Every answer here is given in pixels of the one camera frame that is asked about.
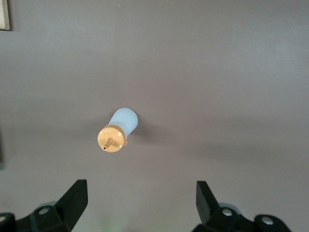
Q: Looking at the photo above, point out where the white squeeze bottle orange cap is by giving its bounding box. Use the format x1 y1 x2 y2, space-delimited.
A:
97 108 139 154

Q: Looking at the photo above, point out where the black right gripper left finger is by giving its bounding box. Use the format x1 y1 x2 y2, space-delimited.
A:
16 179 88 232

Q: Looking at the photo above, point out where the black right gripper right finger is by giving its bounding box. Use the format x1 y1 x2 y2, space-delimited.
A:
193 181 256 232

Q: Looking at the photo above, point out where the wooden cutting board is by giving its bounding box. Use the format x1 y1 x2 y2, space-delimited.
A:
0 0 11 31

